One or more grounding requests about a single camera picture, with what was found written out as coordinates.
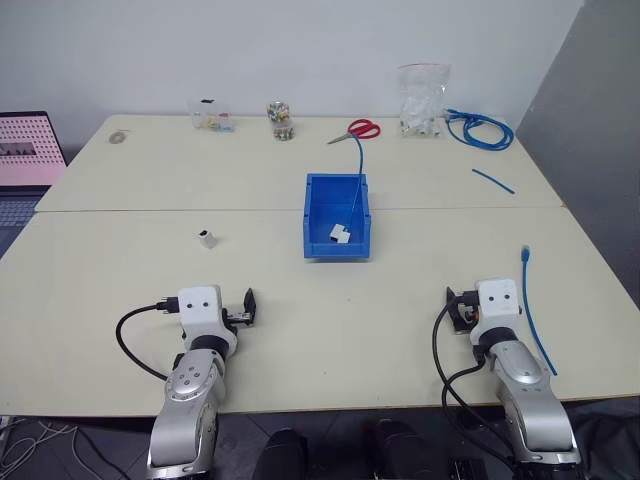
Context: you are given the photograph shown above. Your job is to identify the clear bag of white connectors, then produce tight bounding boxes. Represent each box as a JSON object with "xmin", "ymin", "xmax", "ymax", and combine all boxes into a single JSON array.
[{"xmin": 396, "ymin": 62, "xmax": 453, "ymax": 140}]

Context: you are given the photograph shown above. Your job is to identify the clear bag small parts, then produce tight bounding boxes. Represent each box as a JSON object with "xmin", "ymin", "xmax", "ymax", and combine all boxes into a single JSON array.
[{"xmin": 186, "ymin": 96, "xmax": 237, "ymax": 133}]

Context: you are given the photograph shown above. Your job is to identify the white floor cables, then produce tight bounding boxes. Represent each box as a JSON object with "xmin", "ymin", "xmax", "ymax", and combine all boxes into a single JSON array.
[{"xmin": 0, "ymin": 413, "xmax": 104, "ymax": 480}]

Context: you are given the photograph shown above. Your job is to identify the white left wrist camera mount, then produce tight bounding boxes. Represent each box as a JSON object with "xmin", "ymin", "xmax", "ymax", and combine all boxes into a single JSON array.
[{"xmin": 177, "ymin": 285, "xmax": 239, "ymax": 352}]

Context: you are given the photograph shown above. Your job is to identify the long blue cable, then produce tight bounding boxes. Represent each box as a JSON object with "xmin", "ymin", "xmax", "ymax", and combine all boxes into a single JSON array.
[{"xmin": 519, "ymin": 244, "xmax": 559, "ymax": 377}]

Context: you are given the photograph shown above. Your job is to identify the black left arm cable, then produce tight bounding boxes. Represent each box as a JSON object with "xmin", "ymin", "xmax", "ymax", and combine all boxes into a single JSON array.
[{"xmin": 115, "ymin": 296, "xmax": 181, "ymax": 382}]

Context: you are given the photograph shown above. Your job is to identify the short blue cable piece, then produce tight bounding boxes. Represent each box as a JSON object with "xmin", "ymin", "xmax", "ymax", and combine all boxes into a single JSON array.
[{"xmin": 471, "ymin": 167, "xmax": 518, "ymax": 197}]

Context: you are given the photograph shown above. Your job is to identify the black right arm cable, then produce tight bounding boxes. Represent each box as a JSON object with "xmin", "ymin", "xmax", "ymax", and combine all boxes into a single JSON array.
[{"xmin": 431, "ymin": 301, "xmax": 517, "ymax": 469}]

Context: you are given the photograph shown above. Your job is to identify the red handled scissors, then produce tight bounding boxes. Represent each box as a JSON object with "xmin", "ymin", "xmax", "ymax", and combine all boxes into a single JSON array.
[{"xmin": 326, "ymin": 118, "xmax": 382, "ymax": 146}]

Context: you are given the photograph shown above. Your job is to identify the laptop with pink screen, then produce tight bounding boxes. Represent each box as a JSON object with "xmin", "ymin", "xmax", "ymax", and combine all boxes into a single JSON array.
[{"xmin": 0, "ymin": 110, "xmax": 69, "ymax": 260}]

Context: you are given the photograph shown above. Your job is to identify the glass jar of coloured pins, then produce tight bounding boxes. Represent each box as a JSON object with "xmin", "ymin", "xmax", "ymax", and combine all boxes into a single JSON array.
[{"xmin": 265, "ymin": 99, "xmax": 297, "ymax": 143}]

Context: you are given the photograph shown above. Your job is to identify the dark rounded shape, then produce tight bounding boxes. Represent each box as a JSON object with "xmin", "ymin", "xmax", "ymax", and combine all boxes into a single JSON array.
[
  {"xmin": 253, "ymin": 427, "xmax": 310, "ymax": 480},
  {"xmin": 361, "ymin": 418, "xmax": 442, "ymax": 480}
]

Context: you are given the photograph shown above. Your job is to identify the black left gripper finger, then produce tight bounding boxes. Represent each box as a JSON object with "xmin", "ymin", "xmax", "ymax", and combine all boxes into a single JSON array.
[{"xmin": 241, "ymin": 287, "xmax": 260, "ymax": 328}]

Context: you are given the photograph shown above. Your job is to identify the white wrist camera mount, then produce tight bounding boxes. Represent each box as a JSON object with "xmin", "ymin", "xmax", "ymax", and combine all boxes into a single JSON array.
[
  {"xmin": 177, "ymin": 285, "xmax": 239, "ymax": 352},
  {"xmin": 471, "ymin": 277, "xmax": 525, "ymax": 347}
]

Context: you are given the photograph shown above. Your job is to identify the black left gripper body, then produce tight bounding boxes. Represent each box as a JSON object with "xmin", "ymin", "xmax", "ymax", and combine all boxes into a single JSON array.
[{"xmin": 221, "ymin": 306, "xmax": 250, "ymax": 332}]

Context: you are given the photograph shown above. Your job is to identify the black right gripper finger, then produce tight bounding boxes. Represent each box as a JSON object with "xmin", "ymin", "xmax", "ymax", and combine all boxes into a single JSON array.
[{"xmin": 445, "ymin": 286, "xmax": 466, "ymax": 335}]

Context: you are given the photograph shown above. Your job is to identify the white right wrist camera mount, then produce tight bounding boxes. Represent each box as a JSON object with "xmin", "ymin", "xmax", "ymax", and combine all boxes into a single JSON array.
[{"xmin": 471, "ymin": 277, "xmax": 525, "ymax": 347}]

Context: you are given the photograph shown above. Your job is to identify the blue plastic bin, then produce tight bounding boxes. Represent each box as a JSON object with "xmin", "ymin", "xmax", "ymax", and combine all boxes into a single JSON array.
[{"xmin": 303, "ymin": 172, "xmax": 376, "ymax": 262}]

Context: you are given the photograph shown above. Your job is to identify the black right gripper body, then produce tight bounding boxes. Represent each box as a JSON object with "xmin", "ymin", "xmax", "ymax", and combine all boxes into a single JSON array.
[{"xmin": 459, "ymin": 289, "xmax": 482, "ymax": 333}]

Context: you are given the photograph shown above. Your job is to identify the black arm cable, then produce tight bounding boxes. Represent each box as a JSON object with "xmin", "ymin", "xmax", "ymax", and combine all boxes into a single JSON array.
[
  {"xmin": 431, "ymin": 301, "xmax": 517, "ymax": 469},
  {"xmin": 115, "ymin": 296, "xmax": 181, "ymax": 382}
]

